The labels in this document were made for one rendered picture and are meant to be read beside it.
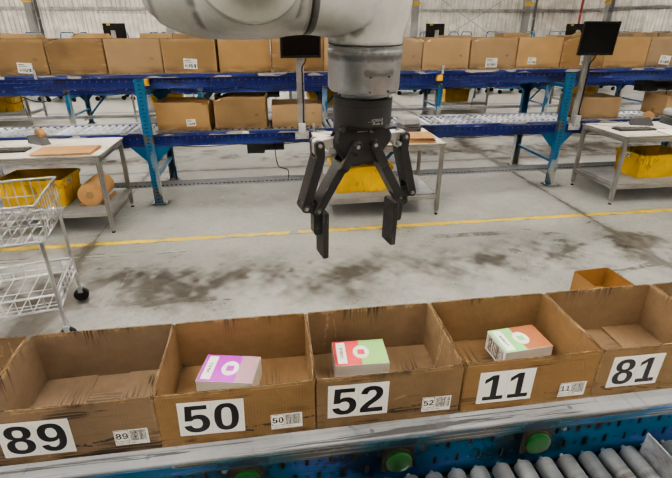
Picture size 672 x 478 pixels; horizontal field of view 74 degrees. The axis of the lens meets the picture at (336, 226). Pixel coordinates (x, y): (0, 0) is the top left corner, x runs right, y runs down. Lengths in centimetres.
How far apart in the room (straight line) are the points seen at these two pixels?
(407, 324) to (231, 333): 56
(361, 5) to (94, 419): 109
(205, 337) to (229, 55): 428
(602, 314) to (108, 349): 161
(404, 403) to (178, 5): 108
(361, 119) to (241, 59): 487
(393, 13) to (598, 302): 142
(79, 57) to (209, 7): 529
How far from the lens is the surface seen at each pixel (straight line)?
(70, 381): 161
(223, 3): 45
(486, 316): 159
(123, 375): 157
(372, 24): 53
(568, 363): 142
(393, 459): 131
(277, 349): 147
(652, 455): 165
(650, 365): 159
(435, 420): 133
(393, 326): 149
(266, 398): 120
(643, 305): 191
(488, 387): 134
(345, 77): 55
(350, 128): 57
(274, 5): 46
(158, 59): 552
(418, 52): 565
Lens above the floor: 185
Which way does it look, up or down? 24 degrees down
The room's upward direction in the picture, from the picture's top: straight up
